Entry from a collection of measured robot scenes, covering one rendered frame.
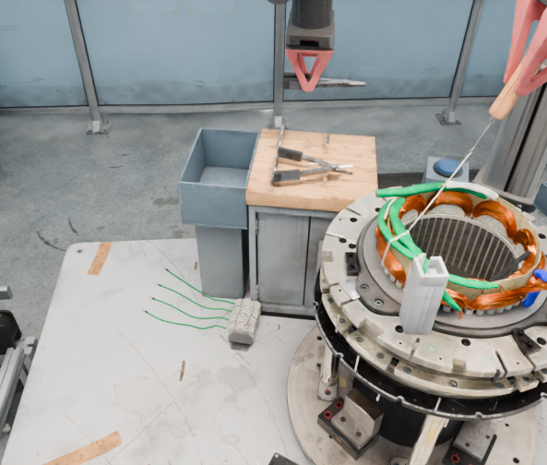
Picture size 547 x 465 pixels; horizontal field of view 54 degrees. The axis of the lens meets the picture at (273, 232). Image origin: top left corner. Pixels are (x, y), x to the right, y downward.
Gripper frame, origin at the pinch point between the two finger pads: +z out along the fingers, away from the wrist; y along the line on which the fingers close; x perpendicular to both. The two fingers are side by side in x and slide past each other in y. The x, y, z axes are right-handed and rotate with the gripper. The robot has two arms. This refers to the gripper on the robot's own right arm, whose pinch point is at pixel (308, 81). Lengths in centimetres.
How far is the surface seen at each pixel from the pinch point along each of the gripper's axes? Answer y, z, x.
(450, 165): -0.6, 14.5, 24.6
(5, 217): -95, 118, -135
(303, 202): 13.6, 12.9, 0.3
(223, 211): 12.3, 16.7, -12.2
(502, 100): 28.6, -13.0, 19.2
